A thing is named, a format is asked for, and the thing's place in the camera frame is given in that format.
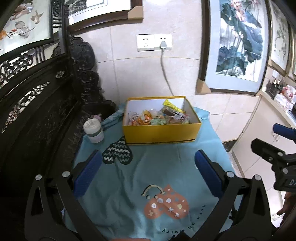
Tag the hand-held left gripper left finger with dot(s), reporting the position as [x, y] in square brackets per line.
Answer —
[89, 171]

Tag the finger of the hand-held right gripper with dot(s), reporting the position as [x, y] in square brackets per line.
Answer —
[266, 148]
[283, 130]

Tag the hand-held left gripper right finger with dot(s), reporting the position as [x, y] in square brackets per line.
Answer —
[208, 173]

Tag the yellow cardboard box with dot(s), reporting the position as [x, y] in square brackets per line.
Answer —
[159, 134]

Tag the pile of assorted snack packets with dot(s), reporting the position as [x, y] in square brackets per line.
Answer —
[157, 119]

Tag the person's right hand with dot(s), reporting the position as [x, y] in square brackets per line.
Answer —
[288, 204]

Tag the white cabinet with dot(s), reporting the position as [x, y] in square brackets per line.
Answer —
[252, 125]

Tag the pink patterned packages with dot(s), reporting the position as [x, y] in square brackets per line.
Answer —
[288, 97]

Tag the white lidded cup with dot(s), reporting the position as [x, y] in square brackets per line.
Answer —
[93, 132]

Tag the dark small boxes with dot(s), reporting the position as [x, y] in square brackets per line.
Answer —
[275, 87]

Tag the light blue printed tablecloth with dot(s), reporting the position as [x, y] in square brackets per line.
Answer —
[143, 171]

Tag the pink small object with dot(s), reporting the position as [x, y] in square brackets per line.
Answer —
[96, 117]

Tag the dark carved wooden furniture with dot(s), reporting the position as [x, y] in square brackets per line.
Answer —
[41, 104]

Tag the cardboard corner protector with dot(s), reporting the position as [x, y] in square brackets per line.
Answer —
[136, 14]
[202, 87]

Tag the framed blossom painting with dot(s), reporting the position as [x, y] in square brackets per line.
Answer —
[279, 37]

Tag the framed lotus painting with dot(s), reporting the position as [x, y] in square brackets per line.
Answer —
[238, 44]

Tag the grey power plug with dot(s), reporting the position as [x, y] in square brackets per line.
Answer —
[163, 44]

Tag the framed ink painting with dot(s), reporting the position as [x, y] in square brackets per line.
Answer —
[97, 9]

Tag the bird painting panel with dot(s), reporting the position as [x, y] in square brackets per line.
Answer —
[23, 20]

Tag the framed painting with gold frame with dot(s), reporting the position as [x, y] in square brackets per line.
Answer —
[293, 53]

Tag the white wall socket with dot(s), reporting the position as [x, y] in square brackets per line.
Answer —
[168, 38]
[145, 42]

